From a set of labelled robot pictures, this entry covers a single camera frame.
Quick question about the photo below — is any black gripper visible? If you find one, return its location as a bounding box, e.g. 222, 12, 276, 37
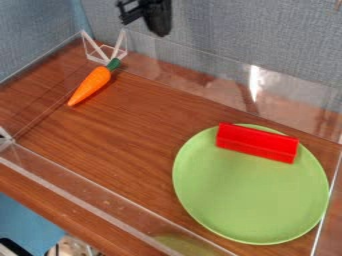
117, 0, 173, 37

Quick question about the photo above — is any orange toy carrot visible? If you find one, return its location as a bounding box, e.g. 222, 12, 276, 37
67, 58, 121, 106

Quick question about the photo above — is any green round plate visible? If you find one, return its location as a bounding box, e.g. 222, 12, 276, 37
173, 127, 329, 245

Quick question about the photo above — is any red rectangular block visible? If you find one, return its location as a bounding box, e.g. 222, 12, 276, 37
217, 123, 300, 164

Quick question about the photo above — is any clear acrylic barrier wall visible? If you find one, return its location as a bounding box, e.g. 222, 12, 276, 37
0, 31, 342, 256

